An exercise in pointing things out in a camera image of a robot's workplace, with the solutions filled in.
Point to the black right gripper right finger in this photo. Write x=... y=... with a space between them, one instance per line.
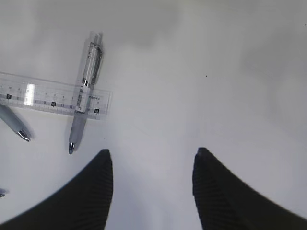
x=224 y=202

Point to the cream white pen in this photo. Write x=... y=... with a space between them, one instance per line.
x=3 y=192

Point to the clear plastic ruler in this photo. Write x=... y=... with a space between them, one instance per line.
x=49 y=96

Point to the teal white pen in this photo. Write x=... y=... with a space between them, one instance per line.
x=14 y=123

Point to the grey white pen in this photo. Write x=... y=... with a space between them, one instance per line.
x=91 y=60

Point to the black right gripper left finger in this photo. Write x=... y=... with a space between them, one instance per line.
x=82 y=204

